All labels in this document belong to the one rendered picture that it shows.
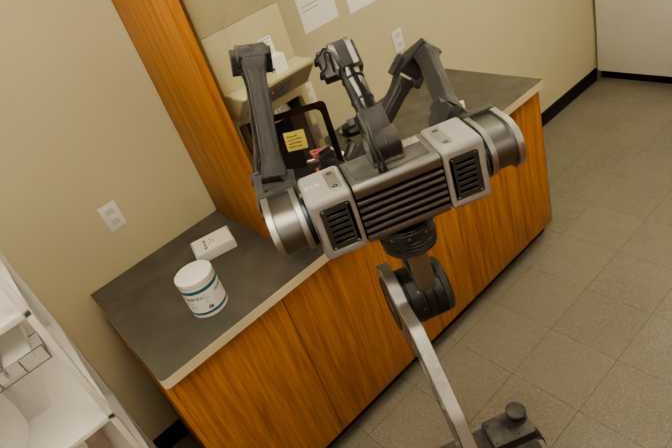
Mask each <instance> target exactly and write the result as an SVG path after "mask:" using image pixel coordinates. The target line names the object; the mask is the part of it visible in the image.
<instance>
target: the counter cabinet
mask: <svg viewBox="0 0 672 448"><path fill-rule="evenodd" d="M508 116H509V117H511V118H512V119H513V120H514V121H515V123H516V124H517V126H518V127H519V129H520V131H521V133H522V135H523V138H524V141H525V144H526V149H527V158H526V161H525V163H524V164H522V165H519V166H517V167H515V166H512V165H510V166H507V167H505V168H503V169H500V170H499V172H498V174H497V175H495V176H492V177H490V183H491V188H492V193H491V194H490V195H489V196H486V197H484V198H481V199H479V200H477V201H474V202H472V203H469V204H467V205H464V206H462V207H459V208H453V207H452V210H450V211H447V212H445V213H442V214H440V215H438V216H435V217H434V219H435V224H436V228H437V241H436V243H435V245H434V246H433V247H432V248H431V249H430V250H429V251H428V255H429V257H430V256H432V257H435V258H436V259H437V260H438V261H439V262H440V264H441V265H442V267H443V269H444V271H445V273H446V275H447V277H448V279H449V281H450V283H451V286H452V289H453V292H454V295H455V299H456V305H455V307H454V308H453V309H450V310H449V311H447V312H445V313H443V314H440V315H438V316H436V317H434V318H430V319H429V320H427V321H425V322H422V323H421V324H422V326H423V328H424V330H425V332H426V334H427V336H428V338H429V340H430V342H431V344H433V343H434V342H435V341H436V340H437V339H438V338H439V337H440V336H441V335H442V334H443V333H444V332H445V331H446V330H447V329H448V328H449V327H450V326H451V325H452V324H453V323H454V322H455V321H456V320H457V319H458V318H459V317H460V316H461V315H462V314H463V313H464V312H465V311H466V310H467V309H468V308H469V307H470V306H471V304H472V303H473V302H474V301H475V300H476V299H477V298H478V297H479V296H480V295H481V294H482V293H483V292H484V291H485V290H486V289H487V288H488V287H489V286H490V285H491V284H492V283H493V282H494V281H495V280H496V279H497V278H498V277H499V276H500V275H501V274H502V273H503V272H504V271H505V270H506V269H507V268H508V267H509V266H510V265H511V264H512V263H513V262H514V261H515V260H516V259H517V258H518V257H519V256H520V255H521V254H522V253H523V252H524V251H525V250H526V249H527V248H528V247H529V246H530V245H531V244H532V243H533V242H534V241H535V240H536V239H537V238H538V237H539V236H540V235H541V234H542V233H543V232H544V228H545V227H546V226H547V225H548V224H549V223H550V222H551V221H552V211H551V201H550V192H549V183H548V174H547V165H546V156H545V146H544V137H543V128H542V119H541V110H540V101H539V92H537V93H535V94H534V95H533V96H532V97H530V98H529V99H528V100H527V101H526V102H524V103H523V104H522V105H521V106H519V107H518V108H517V109H516V110H514V111H513V112H512V113H511V114H509V115H508ZM384 262H388V263H389V265H390V266H391V268H392V269H393V271H395V270H396V269H398V268H401V267H403V265H402V262H401V259H399V258H394V257H392V256H390V255H388V254H387V253H386V252H385V251H384V249H383V247H382V245H381V242H380V239H379V240H376V241H374V242H371V243H370V241H369V240H368V243H367V245H366V246H364V247H362V248H359V249H357V250H354V251H352V252H349V253H347V254H344V255H342V256H339V257H337V258H335V259H330V260H329V261H328V262H326V263H325V264H324V265H323V266H321V267H320V268H319V269H318V270H316V271H315V272H314V273H313V274H312V275H310V276H309V277H308V278H307V279H305V280H304V281H303V282H302V283H300V284H299V285H298V286H297V287H295V288H294V289H293V290H292V291H290V292H289V293H288V294H287V295H286V296H284V297H283V298H282V299H281V300H279V301H278V302H277V303H276V304H274V305H273V306H272V307H271V308H269V309H268V310H267V311H266V312H265V313H263V314H262V315H261V316H260V317H258V318H257V319H256V320H255V321H253V322H252V323H251V324H250V325H248V326H247V327H246V328H245V329H243V330H242V331H241V332H240V333H239V334H237V335H236V336H235V337H234V338H232V339H231V340H230V341H229V342H227V343H226V344H225V345H224V346H222V347H221V348H220V349H219V350H217V351H216V352H215V353H214V354H213V355H211V356H210V357H209V358H208V359H206V360H205V361H204V362H203V363H201V364H200V365H199V366H198V367H196V368H195V369H194V370H193V371H192V372H190V373H189V374H188V375H187V376H185V377H184V378H183V379H182V380H180V381H179V382H178V383H177V384H175V385H174V386H173V387H172V388H169V389H165V388H164V387H163V386H162V385H161V384H160V382H159V381H158V380H157V379H156V377H155V376H154V375H153V374H152V372H151V371H150V370H149V369H148V367H147V366H146V365H145V364H144V362H143V361H142V360H141V359H140V357H139V356H138V355H137V354H136V352H135V351H134V350H133V349H132V347H131V346H130V345H129V344H128V342H127V341H126V340H125V339H124V337H123V336H122V335H121V334H120V332H119V331H118V330H117V329H116V327H115V326H114V325H113V324H112V322H111V321H110V320H109V319H108V317H107V316H106V315H105V314H104V315H105V316H106V318H107V319H108V320H109V322H110V323H111V324H112V326H113V327H114V329H115V330H116V331H117V333H118V334H119V336H120V337H121V338H122V340H123V341H124V342H125V344H126V345H127V347H128V348H129V349H130V351H131V352H132V353H133V355H134V356H135V358H136V359H137V360H138V362H139V363H140V365H141V366H142V367H143V369H144V370H145V371H146V373H147V374H148V376H149V377H150V378H151V380H152V381H153V382H154V384H155V385H156V387H157V388H158V389H159V391H160V392H161V394H162V395H163V396H164V398H165V399H166V400H167V402H168V403H169V405H170V406H171V407H172V409H173V410H174V411H175V413H176V414H177V416H178V417H179V418H180V420H181V421H182V423H183V424H184V425H185V427H186V428H187V429H188V431H189V432H190V434H191V435H192V436H193V437H194V439H195V440H196V441H197V443H198V444H199V445H200V447H201V448H330V447H331V446H332V445H333V444H334V443H335V442H336V441H337V440H338V439H339V438H340V437H341V436H342V435H343V434H344V433H345V432H346V431H347V430H348V429H349V428H350V427H351V426H352V425H353V424H354V423H355V422H356V421H357V420H358V419H359V418H360V417H361V416H362V415H363V414H364V413H365V411H366V410H367V409H368V408H369V407H370V406H371V405H372V404H373V403H374V402H375V401H376V400H377V399H378V398H379V397H380V396H381V395H382V394H383V393H384V392H385V391H386V390H387V389H388V388H389V387H390V386H391V385H392V384H393V383H394V382H395V381H396V380H397V379H398V378H399V377H400V376H401V375H402V374H403V373H404V372H405V371H406V370H407V369H408V368H409V367H410V366H411V365H412V364H413V363H414V362H415V361H416V360H417V359H418V357H417V355H416V353H415V351H414V349H413V348H412V346H411V344H410V342H409V341H407V340H406V339H405V338H404V336H403V335H402V333H401V331H400V329H399V328H398V326H397V324H396V322H395V320H394V318H393V316H392V314H391V311H390V309H389V307H388V304H387V302H386V300H385V297H384V294H383V292H382V289H381V286H380V283H379V279H378V276H377V272H376V266H377V265H379V264H382V263H384Z"/></svg>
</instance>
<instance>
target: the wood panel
mask: <svg viewBox="0 0 672 448"><path fill-rule="evenodd" d="M111 1H112V3H113V5H114V7H115V9H116V11H117V13H118V15H119V17H120V19H121V20H122V22H123V24H124V26H125V28H126V30H127V32H128V34H129V36H130V38H131V40H132V42H133V44H134V46H135V48H136V50H137V52H138V54H139V56H140V58H141V60H142V62H143V64H144V66H145V68H146V70H147V72H148V74H149V76H150V78H151V80H152V82H153V84H154V86H155V88H156V90H157V92H158V94H159V96H160V98H161V100H162V102H163V104H164V106H165V108H166V110H167V112H168V114H169V116H170V118H171V120H172V122H173V124H174V126H175V128H176V130H177V132H178V134H179V136H180V138H181V140H182V142H183V144H184V146H185V148H186V150H187V152H188V154H189V156H190V158H191V160H192V162H193V164H194V166H195V168H196V170H197V172H198V174H199V176H200V178H201V180H202V182H203V184H204V186H205V188H206V190H207V192H208V194H209V196H210V198H211V200H212V201H213V203H214V205H215V207H216V209H217V210H218V211H220V212H222V213H223V214H225V215H227V216H229V217H230V218H232V219H234V220H236V221H237V222H239V223H241V224H243V225H244V226H246V227H248V228H250V229H252V230H253V231H255V232H257V233H259V234H260V235H262V236H264V237H266V238H267V239H269V240H271V241H273V240H272V239H271V238H270V236H271V235H270V232H269V230H268V228H266V226H265V225H266V222H265V221H264V222H263V220H262V217H264V215H263V213H262V214H260V213H259V209H258V204H257V199H256V193H255V190H254V187H252V185H251V180H250V173H253V169H252V166H251V164H250V162H249V159H248V157H247V155H246V153H245V150H244V148H243V146H242V143H241V141H240V139H239V137H238V134H237V132H236V130H235V128H234V125H233V123H232V121H231V118H230V116H229V114H228V112H227V109H226V107H225V105H224V103H223V100H222V98H221V96H220V93H219V91H218V89H217V87H216V84H215V82H214V80H213V77H212V75H211V73H210V71H209V68H208V66H207V64H206V62H205V59H204V57H203V55H202V52H201V50H200V48H199V46H198V43H197V41H196V39H195V37H194V34H193V32H192V30H191V27H190V25H189V23H188V21H187V18H186V16H185V14H184V11H183V9H182V7H181V5H180V2H179V0H111Z"/></svg>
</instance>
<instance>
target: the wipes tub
mask: <svg viewBox="0 0 672 448"><path fill-rule="evenodd" d="M174 283H175V285H176V286H177V288H178V290H179V292H180V293H181V295H182V296H183V298H184V300H185V301H186V303H187V305H188V306H189V308H190V309H191V311H192V313H193V314H194V315H195V316H196V317H198V318H206V317H210V316H213V315H215V314H216V313H218V312H219V311H220V310H221V309H222V308H223V307H224V306H225V305H226V303H227V300H228V296H227V294H226V291H225V289H224V288H223V286H222V284H221V282H220V280H219V278H218V276H217V274H216V273H215V271H214V269H213V267H212V265H211V264H210V262H209V261H207V260H197V261H194V262H191V263H189V264H187V265H186V266H184V267H183V268H182V269H181V270H179V272H178V273H177V274H176V276H175V278H174Z"/></svg>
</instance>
